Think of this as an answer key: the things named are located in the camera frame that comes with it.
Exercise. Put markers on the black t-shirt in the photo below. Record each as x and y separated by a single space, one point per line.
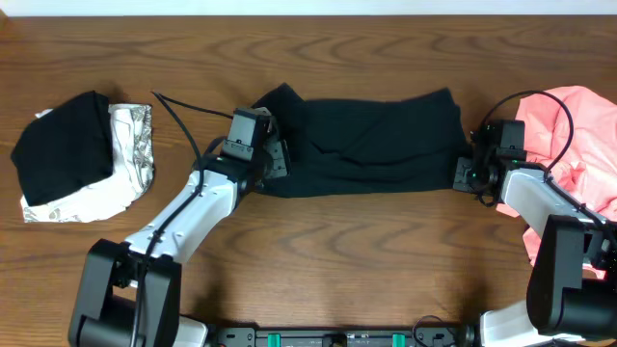
346 146

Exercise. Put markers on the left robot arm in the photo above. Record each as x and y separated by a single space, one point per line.
129 293

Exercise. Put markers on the pink t-shirt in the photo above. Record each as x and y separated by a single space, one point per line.
588 169

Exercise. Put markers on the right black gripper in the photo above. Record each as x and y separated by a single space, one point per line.
463 165

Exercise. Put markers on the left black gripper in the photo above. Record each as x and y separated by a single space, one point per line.
281 162

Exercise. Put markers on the white patterned folded garment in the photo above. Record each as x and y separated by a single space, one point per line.
132 174

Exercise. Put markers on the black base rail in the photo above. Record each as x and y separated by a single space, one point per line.
422 335

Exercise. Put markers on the folded black garment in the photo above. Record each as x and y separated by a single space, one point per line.
65 150

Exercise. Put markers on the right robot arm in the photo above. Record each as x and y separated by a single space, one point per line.
571 294

